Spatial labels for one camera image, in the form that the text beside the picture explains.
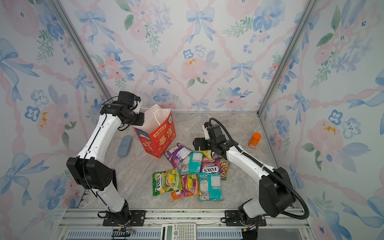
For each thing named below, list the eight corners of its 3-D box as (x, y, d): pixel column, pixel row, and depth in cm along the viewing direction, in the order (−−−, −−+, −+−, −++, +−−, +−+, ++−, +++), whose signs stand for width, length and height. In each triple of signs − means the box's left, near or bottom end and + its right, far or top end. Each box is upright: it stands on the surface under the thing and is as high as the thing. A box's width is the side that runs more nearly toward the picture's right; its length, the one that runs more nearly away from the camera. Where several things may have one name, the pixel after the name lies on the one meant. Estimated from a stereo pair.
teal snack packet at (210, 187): (198, 200, 81) (198, 199, 79) (197, 174, 90) (198, 172, 88) (222, 200, 81) (223, 199, 79) (219, 174, 91) (220, 172, 88)
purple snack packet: (175, 168, 92) (174, 165, 89) (164, 156, 97) (163, 153, 94) (192, 154, 98) (192, 151, 95) (181, 143, 103) (181, 140, 100)
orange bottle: (249, 149, 102) (253, 141, 94) (247, 141, 106) (251, 132, 98) (257, 149, 102) (262, 141, 94) (255, 141, 106) (260, 132, 98)
